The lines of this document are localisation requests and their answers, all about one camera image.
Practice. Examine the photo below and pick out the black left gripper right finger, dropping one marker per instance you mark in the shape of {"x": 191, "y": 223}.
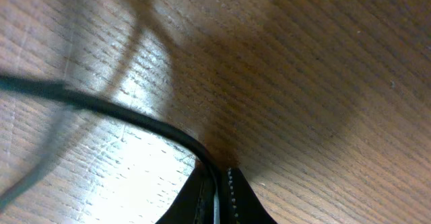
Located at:
{"x": 240, "y": 204}

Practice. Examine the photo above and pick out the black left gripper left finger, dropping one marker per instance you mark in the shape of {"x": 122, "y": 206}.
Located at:
{"x": 194, "y": 203}

